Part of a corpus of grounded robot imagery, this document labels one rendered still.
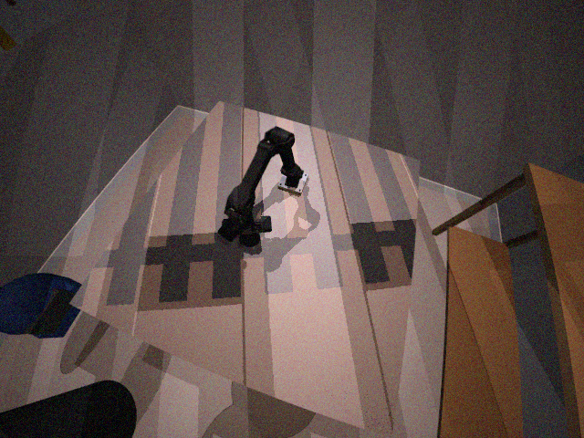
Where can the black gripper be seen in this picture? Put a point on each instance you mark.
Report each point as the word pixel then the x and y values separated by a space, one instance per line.
pixel 262 224

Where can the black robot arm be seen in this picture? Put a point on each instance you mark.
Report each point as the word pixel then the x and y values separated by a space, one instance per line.
pixel 243 196

